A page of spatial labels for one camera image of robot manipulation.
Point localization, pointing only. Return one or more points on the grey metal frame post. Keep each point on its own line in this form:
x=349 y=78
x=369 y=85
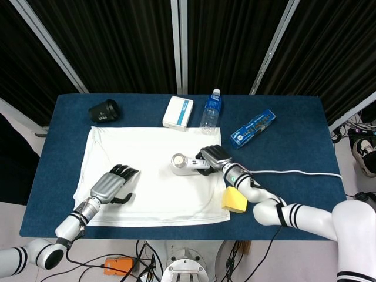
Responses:
x=179 y=44
x=50 y=44
x=352 y=111
x=274 y=44

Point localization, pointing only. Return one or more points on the clear plastic water bottle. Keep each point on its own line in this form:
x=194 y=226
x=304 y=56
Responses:
x=211 y=114

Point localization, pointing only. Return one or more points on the white box with blue stripe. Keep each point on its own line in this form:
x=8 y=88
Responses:
x=176 y=113

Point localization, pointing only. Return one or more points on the orange box on floor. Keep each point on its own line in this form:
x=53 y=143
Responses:
x=117 y=265

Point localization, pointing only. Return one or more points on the silver robot base column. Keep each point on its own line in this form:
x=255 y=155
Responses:
x=185 y=264

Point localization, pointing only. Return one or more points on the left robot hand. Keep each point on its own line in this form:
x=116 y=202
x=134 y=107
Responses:
x=107 y=186

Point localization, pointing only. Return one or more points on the black cup with white print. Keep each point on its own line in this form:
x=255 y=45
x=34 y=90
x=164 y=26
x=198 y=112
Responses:
x=102 y=111

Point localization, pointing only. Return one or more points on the long blue cardboard box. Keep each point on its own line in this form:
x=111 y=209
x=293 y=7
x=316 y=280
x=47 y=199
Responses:
x=252 y=129

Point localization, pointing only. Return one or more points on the white cotton garment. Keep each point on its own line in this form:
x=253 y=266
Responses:
x=152 y=141

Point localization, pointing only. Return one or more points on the black pleated curtain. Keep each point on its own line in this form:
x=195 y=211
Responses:
x=117 y=44

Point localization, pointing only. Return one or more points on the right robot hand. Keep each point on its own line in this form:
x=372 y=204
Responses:
x=216 y=155

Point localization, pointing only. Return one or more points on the silver handheld device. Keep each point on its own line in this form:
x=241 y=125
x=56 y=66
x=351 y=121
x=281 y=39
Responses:
x=180 y=169

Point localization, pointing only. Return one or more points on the yellow foam cube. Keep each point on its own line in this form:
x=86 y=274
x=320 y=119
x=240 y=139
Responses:
x=233 y=202

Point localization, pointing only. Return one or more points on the dark blue table cover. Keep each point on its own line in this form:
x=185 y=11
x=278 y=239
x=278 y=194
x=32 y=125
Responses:
x=279 y=141

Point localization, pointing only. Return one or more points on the black and white shoe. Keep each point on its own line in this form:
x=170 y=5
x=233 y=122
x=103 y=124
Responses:
x=364 y=152

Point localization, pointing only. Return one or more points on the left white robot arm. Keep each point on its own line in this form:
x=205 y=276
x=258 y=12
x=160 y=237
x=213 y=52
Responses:
x=69 y=224

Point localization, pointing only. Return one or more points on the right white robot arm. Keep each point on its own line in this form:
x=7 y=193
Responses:
x=311 y=217

